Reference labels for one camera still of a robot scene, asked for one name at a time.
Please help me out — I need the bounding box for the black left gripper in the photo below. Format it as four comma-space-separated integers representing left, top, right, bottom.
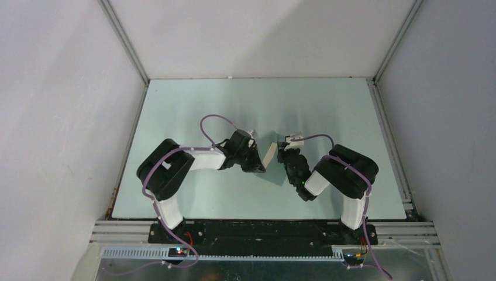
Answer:
235, 143, 265, 173

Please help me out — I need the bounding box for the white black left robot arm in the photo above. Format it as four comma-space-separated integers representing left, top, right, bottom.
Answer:
136, 129, 266, 244

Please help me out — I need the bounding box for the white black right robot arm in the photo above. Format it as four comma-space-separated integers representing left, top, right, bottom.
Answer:
277, 142, 379, 245

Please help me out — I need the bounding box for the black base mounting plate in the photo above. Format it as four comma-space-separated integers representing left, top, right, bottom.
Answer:
148, 220, 378, 258

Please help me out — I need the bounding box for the left controller board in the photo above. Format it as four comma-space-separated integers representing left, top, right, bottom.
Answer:
168, 247, 190, 258

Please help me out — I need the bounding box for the controller board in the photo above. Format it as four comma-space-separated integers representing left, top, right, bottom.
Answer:
343, 253, 367, 267
168, 247, 190, 258

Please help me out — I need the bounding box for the right controller board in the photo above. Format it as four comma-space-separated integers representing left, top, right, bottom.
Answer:
343, 253, 367, 267

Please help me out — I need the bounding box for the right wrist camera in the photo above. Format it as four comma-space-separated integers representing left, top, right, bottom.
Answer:
283, 132, 305, 151

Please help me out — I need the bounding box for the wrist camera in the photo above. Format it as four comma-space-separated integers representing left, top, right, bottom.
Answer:
247, 130, 257, 147
283, 132, 305, 151

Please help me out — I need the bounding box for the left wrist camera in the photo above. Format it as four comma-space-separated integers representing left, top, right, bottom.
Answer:
247, 130, 257, 147

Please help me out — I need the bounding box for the aluminium frame rail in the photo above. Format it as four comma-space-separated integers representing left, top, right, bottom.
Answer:
90, 220, 440, 248

